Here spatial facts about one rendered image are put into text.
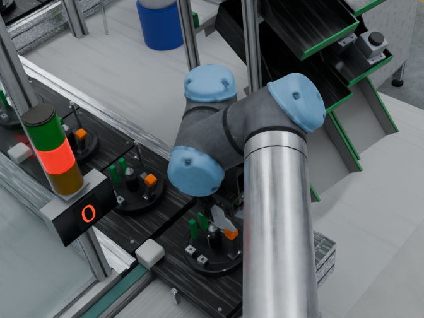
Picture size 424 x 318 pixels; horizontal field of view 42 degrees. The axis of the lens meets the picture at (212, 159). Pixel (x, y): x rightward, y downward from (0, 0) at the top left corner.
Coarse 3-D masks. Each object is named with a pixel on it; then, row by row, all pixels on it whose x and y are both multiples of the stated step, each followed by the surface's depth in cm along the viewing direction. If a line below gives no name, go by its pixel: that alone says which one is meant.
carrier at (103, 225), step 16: (128, 160) 137; (144, 160) 136; (160, 160) 136; (112, 176) 127; (128, 176) 124; (160, 176) 129; (128, 192) 126; (160, 192) 125; (176, 192) 128; (128, 208) 123; (144, 208) 123; (160, 208) 125; (176, 208) 124; (96, 224) 124; (112, 224) 123; (128, 224) 123; (144, 224) 122; (160, 224) 122; (112, 240) 122; (128, 240) 119; (144, 240) 119
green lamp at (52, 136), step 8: (56, 120) 82; (32, 128) 80; (40, 128) 80; (48, 128) 81; (56, 128) 82; (32, 136) 82; (40, 136) 81; (48, 136) 82; (56, 136) 83; (64, 136) 85; (40, 144) 83; (48, 144) 83; (56, 144) 83
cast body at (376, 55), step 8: (368, 32) 112; (376, 32) 111; (360, 40) 112; (368, 40) 111; (376, 40) 110; (384, 40) 111; (352, 48) 115; (360, 48) 113; (368, 48) 110; (376, 48) 110; (384, 48) 112; (352, 56) 116; (360, 56) 114; (368, 56) 112; (376, 56) 113; (384, 56) 114; (360, 64) 115; (368, 64) 113; (376, 64) 114
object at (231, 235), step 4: (236, 228) 105; (224, 232) 106; (228, 232) 105; (232, 232) 105; (236, 232) 105; (228, 236) 105; (232, 236) 105; (236, 236) 106; (228, 240) 107; (232, 240) 106; (236, 240) 107; (228, 244) 108; (232, 244) 107; (236, 244) 108; (232, 248) 108; (236, 248) 109; (232, 252) 109; (236, 252) 110
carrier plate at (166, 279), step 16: (192, 208) 124; (176, 224) 121; (160, 240) 118; (176, 240) 118; (176, 256) 115; (160, 272) 113; (176, 272) 112; (192, 272) 112; (240, 272) 111; (176, 288) 110; (192, 288) 109; (208, 288) 109; (224, 288) 108; (240, 288) 108; (192, 304) 108; (208, 304) 106; (224, 304) 106; (240, 304) 106
